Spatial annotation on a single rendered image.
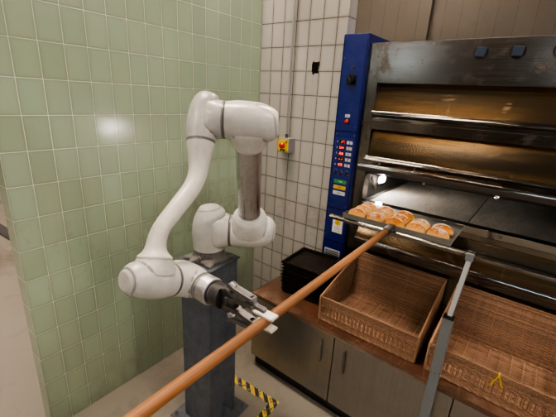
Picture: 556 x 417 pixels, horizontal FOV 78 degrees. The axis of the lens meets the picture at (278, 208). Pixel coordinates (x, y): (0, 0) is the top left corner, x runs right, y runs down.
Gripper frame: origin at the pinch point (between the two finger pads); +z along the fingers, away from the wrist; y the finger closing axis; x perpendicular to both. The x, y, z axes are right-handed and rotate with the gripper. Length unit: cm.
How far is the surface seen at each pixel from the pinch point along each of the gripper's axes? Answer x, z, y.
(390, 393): -82, 19, 80
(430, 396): -76, 37, 65
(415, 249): -136, 6, 23
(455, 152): -138, 15, -36
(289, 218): -139, -87, 29
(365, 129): -138, -36, -42
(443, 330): -77, 36, 30
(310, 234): -139, -67, 36
